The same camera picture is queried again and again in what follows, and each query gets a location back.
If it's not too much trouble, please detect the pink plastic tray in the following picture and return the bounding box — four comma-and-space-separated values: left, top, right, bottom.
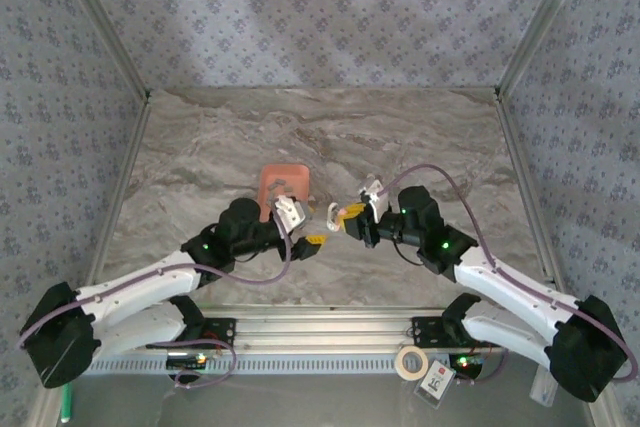
258, 162, 312, 223

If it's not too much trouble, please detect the white masking tape roll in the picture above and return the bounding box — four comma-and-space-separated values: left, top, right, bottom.
394, 346, 431, 381

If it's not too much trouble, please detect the small circuit board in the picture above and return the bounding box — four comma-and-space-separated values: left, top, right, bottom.
448, 353, 487, 373
166, 353, 209, 372

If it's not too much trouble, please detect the white card with red logo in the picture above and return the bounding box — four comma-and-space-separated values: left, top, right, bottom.
413, 359, 457, 404

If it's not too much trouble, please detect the clear plastic bag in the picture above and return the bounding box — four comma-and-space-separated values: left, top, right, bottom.
530, 369, 557, 406

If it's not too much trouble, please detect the green marker pen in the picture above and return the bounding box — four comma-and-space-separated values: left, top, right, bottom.
59, 382, 76, 424

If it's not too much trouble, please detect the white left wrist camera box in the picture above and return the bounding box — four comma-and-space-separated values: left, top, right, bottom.
272, 195, 307, 229

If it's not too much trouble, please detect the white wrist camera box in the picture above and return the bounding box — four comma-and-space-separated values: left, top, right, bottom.
272, 195, 307, 229
357, 174, 392, 223

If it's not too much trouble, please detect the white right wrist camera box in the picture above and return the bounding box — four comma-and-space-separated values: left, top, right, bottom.
357, 174, 392, 223

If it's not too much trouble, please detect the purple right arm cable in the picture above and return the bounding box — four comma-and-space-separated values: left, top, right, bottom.
377, 162, 640, 386

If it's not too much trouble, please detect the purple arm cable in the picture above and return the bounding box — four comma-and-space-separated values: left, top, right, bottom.
377, 162, 640, 386
17, 199, 294, 392

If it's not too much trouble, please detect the aluminium mounting rail beam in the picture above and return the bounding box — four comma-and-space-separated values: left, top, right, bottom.
92, 307, 551, 352

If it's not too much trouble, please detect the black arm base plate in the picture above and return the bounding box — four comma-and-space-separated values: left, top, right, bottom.
199, 317, 237, 349
411, 315, 494, 349

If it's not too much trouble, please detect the grey slotted cable duct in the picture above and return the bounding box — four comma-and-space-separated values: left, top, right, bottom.
92, 355, 454, 377

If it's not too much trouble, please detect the aluminium table side rail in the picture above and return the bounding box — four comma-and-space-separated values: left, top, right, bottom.
84, 94, 154, 293
493, 90, 574, 303

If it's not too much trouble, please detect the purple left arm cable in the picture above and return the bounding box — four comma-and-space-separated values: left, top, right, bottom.
17, 199, 294, 392

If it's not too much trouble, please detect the aluminium frame post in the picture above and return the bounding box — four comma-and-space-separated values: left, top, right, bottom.
52, 0, 152, 101
497, 0, 599, 98

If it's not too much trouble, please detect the aluminium lower frame rail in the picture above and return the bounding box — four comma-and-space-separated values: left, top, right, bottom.
28, 385, 64, 427
592, 396, 620, 427

